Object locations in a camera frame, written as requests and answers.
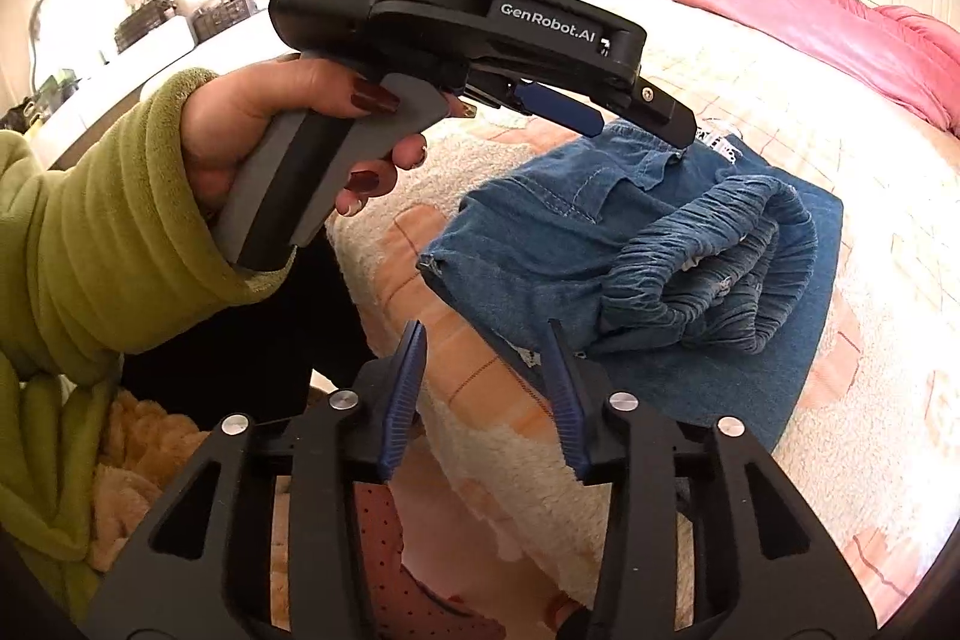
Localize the peach fluffy cloth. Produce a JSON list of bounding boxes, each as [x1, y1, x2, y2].
[[88, 387, 220, 575]]

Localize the person's left forearm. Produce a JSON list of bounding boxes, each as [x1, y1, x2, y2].
[[0, 68, 299, 386]]

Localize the green fleece jacket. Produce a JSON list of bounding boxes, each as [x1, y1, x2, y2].
[[0, 351, 130, 620]]

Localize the cream orange printed blanket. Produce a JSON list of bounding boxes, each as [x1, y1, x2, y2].
[[325, 0, 960, 627]]

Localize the dark wicker basket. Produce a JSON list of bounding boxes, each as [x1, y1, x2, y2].
[[115, 1, 179, 54], [192, 0, 254, 43]]

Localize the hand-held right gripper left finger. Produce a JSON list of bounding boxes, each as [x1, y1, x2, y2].
[[82, 319, 428, 640]]

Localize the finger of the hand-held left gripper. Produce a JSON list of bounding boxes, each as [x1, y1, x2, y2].
[[615, 74, 700, 151], [516, 79, 605, 139]]

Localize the person's left hand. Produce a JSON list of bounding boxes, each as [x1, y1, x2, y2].
[[180, 51, 482, 229]]

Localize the red perforated slipper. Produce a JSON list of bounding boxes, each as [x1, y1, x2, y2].
[[351, 481, 509, 640]]

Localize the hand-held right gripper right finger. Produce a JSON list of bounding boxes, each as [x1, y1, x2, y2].
[[546, 319, 878, 640]]

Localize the blue denim pants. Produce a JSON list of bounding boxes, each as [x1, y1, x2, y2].
[[416, 119, 846, 455]]

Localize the white dresser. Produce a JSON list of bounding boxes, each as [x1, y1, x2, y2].
[[0, 0, 302, 150]]

